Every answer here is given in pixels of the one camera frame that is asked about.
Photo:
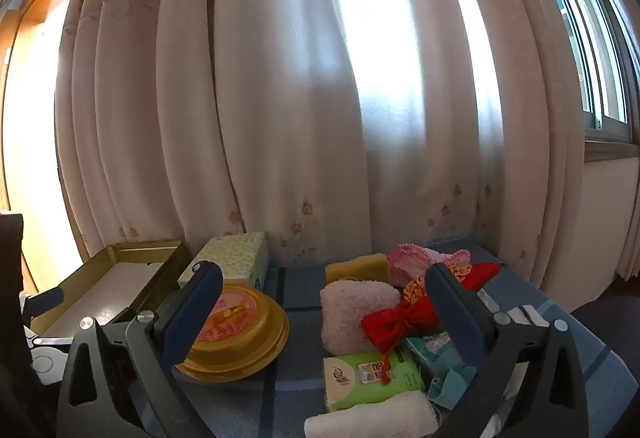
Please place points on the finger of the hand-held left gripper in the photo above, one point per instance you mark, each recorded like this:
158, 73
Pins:
42, 303
47, 360

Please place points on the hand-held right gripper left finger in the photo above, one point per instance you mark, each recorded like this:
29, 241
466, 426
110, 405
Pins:
195, 313

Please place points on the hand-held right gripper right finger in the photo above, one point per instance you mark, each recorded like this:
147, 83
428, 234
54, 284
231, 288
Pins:
450, 313

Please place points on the red brocade pouch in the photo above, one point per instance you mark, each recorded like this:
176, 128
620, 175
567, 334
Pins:
395, 323

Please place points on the light blue cloth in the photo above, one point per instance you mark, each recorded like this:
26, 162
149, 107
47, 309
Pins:
450, 375

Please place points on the pink knitted baby sock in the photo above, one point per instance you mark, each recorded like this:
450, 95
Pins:
405, 258

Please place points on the gold metal tin box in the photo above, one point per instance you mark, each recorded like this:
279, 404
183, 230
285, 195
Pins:
125, 250

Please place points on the pink fluffy cloth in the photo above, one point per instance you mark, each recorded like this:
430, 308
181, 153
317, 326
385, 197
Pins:
350, 313

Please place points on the yellow sponge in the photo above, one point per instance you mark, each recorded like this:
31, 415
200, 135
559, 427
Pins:
355, 268

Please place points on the green tissue pack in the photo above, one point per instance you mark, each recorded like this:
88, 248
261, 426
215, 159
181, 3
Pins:
360, 378

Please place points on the white gauze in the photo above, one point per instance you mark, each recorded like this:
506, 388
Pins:
375, 418

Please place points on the round gold tin red lid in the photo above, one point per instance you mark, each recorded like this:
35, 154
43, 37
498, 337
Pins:
250, 318

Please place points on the pale green tissue box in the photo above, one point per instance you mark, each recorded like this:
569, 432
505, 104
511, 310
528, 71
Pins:
235, 253

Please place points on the purple round stool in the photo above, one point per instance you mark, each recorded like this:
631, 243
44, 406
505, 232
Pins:
615, 333

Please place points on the gathered beige curtain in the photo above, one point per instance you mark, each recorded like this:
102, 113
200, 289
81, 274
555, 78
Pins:
631, 248

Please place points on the beige floral curtain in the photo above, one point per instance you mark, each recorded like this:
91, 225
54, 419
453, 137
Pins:
300, 92

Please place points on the window with metal frame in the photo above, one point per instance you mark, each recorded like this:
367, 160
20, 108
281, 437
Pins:
590, 42

